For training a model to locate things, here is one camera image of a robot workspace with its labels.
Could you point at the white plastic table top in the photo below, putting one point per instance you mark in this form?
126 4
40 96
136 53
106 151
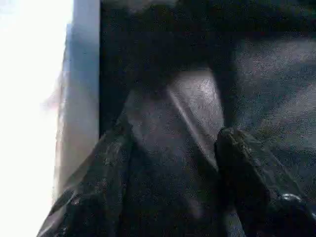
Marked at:
24 74

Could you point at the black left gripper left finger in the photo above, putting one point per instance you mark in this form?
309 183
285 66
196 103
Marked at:
93 192

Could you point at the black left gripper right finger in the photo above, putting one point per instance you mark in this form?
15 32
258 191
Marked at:
259 192

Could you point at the black glossy mat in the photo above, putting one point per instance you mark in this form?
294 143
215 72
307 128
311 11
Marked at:
271 74

